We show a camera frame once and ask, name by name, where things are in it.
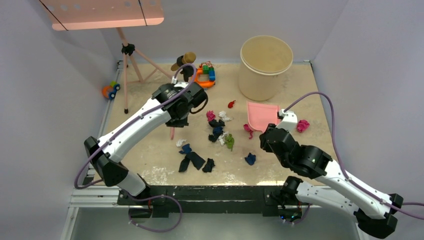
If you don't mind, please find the pink hand brush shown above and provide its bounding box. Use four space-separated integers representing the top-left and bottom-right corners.
170 127 175 140

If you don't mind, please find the pink dustpan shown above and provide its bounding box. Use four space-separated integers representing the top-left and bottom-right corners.
246 101 280 133

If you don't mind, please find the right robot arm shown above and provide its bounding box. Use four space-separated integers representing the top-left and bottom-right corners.
259 123 404 239

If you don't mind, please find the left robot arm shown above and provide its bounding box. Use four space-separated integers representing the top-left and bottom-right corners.
84 82 209 205

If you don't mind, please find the white paper scrap left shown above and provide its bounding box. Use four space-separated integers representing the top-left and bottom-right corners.
175 139 187 148

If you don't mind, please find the white paper scrap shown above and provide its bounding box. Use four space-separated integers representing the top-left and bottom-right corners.
175 139 187 148
218 111 233 122
218 131 229 146

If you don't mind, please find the blue paper scrap bottom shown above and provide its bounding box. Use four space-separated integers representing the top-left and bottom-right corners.
244 152 257 166

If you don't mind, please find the blue paper scrap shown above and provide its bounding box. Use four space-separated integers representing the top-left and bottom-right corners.
212 126 224 138
244 152 257 166

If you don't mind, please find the magenta paper ball right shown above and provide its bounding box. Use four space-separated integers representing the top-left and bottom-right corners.
296 119 310 133

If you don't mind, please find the pink paper scrap right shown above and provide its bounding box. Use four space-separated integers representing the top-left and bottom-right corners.
243 123 254 140

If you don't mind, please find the large dark paper scrap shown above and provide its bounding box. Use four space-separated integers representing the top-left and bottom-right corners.
208 119 226 128

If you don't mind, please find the black paper scrap left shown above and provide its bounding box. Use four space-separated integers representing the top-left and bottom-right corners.
208 134 220 143

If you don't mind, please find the black paper scrap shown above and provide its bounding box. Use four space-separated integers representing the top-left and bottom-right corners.
208 134 220 143
202 158 216 173

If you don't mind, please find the blue paper scrap centre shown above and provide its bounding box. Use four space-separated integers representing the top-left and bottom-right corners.
212 126 224 138

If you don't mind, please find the blue navy paper strip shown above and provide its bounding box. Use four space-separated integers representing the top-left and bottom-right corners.
178 143 206 173

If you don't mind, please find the white paper scrap top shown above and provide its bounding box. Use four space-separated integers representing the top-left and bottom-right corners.
218 111 233 122

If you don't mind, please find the green paper scrap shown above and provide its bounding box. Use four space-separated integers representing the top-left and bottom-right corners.
224 133 235 151

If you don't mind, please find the white paper scrap centre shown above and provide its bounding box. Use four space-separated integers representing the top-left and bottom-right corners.
218 131 229 146

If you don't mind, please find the orange toy block set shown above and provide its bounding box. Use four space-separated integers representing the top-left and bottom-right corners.
194 61 216 89

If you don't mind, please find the black paper scrap bottom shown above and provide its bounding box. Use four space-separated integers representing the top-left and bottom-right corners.
202 158 216 173

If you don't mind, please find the red paper scrap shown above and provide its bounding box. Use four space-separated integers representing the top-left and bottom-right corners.
227 100 236 109

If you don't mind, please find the black microphone stand toy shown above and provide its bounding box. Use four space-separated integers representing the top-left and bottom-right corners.
170 51 198 84

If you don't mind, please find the orange blue toy car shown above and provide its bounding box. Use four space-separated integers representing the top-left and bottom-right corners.
101 81 121 100

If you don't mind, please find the beige round bin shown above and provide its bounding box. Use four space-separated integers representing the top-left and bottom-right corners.
237 35 294 101

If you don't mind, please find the pink music stand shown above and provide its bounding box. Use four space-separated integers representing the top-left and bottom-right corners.
38 0 179 115

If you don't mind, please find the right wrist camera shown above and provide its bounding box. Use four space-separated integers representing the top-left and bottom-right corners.
276 109 298 133

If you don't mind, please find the black base frame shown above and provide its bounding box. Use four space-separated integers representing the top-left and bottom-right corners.
67 183 362 220

